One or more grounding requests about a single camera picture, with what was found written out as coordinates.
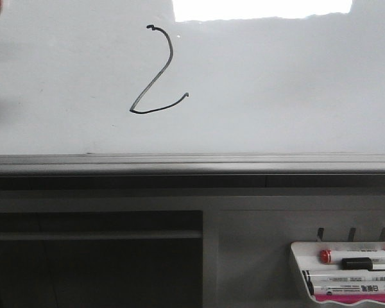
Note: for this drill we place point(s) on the white whiteboard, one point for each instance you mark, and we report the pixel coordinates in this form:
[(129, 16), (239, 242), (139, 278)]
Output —
[(81, 77)]

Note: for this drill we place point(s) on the black tray hook left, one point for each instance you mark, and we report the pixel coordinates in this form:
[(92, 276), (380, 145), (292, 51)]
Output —
[(320, 233)]

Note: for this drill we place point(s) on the black tray hook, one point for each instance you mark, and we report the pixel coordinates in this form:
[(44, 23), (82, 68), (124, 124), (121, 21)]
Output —
[(382, 235), (320, 233), (351, 234)]

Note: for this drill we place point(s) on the red capped white marker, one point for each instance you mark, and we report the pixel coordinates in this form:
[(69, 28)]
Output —
[(336, 256)]

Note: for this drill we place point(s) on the white marker black end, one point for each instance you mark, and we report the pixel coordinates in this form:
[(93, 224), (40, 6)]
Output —
[(357, 275)]

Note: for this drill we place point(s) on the black tray hook middle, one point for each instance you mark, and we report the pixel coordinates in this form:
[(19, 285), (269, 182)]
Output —
[(351, 234)]

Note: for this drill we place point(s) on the white marker tray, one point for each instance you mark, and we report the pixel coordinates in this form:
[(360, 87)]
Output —
[(305, 256)]

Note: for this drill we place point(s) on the black tray hook right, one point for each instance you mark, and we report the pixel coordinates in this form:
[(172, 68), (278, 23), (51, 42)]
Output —
[(382, 235)]

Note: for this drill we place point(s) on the white labelled marker front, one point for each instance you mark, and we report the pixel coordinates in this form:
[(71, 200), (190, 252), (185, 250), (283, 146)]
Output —
[(341, 288)]

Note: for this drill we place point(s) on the black capped marker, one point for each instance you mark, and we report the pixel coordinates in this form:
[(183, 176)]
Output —
[(361, 263)]

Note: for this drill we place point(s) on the grey whiteboard bottom rail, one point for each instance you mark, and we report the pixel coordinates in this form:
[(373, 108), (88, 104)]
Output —
[(180, 171)]

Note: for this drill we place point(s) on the grey stand frame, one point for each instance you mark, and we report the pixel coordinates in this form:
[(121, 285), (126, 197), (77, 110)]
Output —
[(170, 247)]

